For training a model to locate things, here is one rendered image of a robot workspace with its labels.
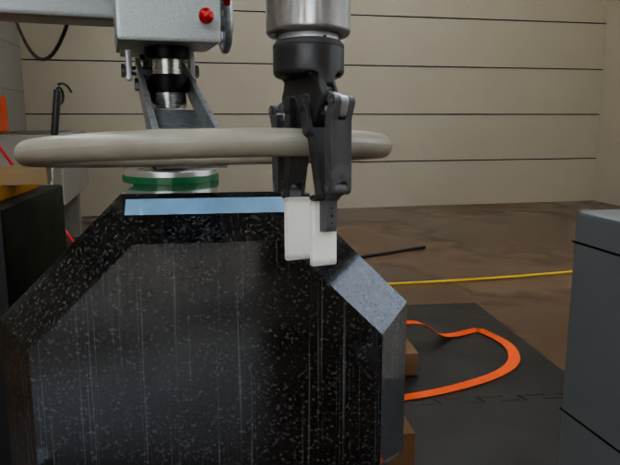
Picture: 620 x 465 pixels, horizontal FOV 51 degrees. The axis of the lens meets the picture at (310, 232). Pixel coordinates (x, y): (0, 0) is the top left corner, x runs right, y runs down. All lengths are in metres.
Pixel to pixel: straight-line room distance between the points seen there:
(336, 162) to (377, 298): 0.71
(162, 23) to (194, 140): 0.82
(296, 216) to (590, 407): 0.80
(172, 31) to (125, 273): 0.53
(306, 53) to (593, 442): 0.94
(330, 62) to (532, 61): 7.10
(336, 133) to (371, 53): 6.34
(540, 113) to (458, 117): 0.99
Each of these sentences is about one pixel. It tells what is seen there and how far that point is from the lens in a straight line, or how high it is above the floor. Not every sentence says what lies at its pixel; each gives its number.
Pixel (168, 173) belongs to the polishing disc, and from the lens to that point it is 1.44.
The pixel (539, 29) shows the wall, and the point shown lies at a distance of 7.80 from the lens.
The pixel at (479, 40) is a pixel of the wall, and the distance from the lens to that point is 7.45.
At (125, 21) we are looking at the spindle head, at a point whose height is 1.17.
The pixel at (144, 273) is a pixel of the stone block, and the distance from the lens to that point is 1.22.
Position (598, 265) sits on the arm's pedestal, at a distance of 1.27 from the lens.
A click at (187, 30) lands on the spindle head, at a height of 1.15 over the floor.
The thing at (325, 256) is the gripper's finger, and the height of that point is 0.83.
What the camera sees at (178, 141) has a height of 0.95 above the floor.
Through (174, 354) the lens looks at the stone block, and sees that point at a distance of 1.27.
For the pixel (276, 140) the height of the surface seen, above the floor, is 0.95.
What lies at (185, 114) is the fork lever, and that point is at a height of 0.98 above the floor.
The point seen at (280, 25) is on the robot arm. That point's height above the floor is 1.06.
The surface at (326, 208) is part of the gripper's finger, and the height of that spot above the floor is 0.88.
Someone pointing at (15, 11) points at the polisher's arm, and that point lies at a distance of 2.11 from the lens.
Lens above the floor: 0.97
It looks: 10 degrees down
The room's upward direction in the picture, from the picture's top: straight up
